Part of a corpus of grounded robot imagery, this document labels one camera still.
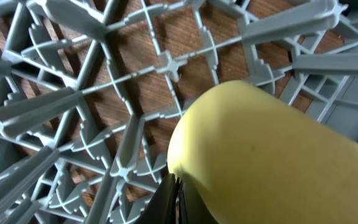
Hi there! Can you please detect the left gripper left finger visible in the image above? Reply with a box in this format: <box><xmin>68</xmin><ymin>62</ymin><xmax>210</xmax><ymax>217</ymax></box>
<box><xmin>135</xmin><ymin>174</ymin><xmax>179</xmax><ymax>224</ymax></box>

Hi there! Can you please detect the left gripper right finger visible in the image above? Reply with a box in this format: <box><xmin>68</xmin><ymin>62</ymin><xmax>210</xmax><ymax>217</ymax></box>
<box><xmin>178</xmin><ymin>181</ymin><xmax>218</xmax><ymax>224</ymax></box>

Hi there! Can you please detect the yellow cup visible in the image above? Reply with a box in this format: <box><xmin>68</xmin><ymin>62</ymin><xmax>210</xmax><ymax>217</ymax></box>
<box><xmin>167</xmin><ymin>81</ymin><xmax>358</xmax><ymax>223</ymax></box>

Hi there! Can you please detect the grey dishwasher rack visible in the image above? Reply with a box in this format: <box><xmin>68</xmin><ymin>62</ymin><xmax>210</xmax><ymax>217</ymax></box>
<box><xmin>0</xmin><ymin>1</ymin><xmax>358</xmax><ymax>223</ymax></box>

